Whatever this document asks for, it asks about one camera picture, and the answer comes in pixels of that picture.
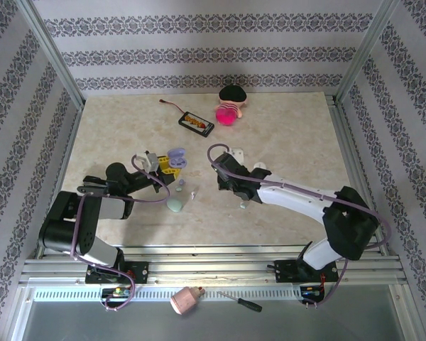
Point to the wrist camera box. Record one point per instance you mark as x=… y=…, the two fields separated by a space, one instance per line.
x=150 y=160
x=237 y=152

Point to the aluminium extrusion frame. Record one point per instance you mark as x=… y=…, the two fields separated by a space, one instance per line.
x=199 y=264

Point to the green earbud charging case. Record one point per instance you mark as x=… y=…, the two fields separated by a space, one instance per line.
x=174 y=205

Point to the white earbud charging case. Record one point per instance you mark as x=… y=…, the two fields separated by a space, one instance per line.
x=260 y=165

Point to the black board with orange connectors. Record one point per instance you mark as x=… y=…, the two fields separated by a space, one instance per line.
x=196 y=122

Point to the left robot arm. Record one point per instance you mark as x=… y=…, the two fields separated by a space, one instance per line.
x=67 y=227

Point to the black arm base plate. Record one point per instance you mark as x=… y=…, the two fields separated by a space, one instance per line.
x=140 y=271
x=287 y=271

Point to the plush doll with pink dress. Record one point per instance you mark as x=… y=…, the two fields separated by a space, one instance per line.
x=229 y=106

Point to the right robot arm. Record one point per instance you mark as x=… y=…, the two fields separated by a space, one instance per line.
x=291 y=195

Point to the small electronics board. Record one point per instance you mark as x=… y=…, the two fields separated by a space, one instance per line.
x=310 y=293
x=117 y=292

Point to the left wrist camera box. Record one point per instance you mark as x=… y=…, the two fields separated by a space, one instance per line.
x=150 y=160

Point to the pink cylindrical object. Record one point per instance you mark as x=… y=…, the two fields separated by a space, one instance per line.
x=185 y=300

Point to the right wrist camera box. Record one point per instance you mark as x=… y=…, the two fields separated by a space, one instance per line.
x=237 y=152

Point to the grey metal panel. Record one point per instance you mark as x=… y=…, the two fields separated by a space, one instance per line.
x=199 y=327

